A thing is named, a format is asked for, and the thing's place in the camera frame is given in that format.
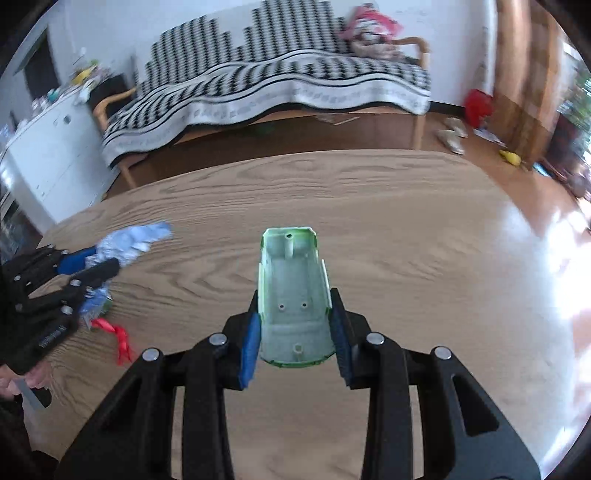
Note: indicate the pink cartoon cushion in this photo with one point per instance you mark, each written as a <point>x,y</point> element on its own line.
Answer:
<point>369,30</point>

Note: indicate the yellow toy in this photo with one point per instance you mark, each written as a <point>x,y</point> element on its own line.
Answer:
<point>510,158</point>

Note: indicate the red ribbon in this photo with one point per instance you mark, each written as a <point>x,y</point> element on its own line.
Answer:
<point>117,339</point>

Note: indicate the green plastic toy car shell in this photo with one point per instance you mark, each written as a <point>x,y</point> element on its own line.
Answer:
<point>291,295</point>

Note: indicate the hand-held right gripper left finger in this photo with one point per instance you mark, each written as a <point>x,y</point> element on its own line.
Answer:
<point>249,355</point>

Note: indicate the blue white wrapper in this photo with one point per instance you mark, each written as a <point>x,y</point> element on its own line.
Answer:
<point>134,240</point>

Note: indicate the beige slipper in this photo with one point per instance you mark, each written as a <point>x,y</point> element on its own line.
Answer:
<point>451,142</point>
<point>457,127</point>

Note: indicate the white cabinet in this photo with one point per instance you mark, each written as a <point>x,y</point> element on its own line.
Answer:
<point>60,152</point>

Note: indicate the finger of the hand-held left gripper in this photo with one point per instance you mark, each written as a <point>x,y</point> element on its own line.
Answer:
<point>76,261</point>
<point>92,273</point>

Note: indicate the red bag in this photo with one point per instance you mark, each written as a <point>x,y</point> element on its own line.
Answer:
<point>478,107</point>

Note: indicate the yellow green clutter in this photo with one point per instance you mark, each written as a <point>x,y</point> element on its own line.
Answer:
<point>87,76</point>

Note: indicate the small blue green packet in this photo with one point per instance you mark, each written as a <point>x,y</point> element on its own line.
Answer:
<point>97,304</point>

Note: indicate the potted plant dark red pot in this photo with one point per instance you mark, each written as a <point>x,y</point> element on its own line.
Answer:
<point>570,129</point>

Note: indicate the wooden sofa frame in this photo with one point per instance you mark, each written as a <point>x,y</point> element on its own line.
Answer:
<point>418,124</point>

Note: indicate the person's left hand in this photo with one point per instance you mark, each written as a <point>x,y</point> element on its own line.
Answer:
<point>34,378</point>

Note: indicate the chair with striped blanket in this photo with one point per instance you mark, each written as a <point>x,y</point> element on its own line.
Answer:
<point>277,87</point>

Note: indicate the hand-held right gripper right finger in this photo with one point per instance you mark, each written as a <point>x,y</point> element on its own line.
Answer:
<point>340,344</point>

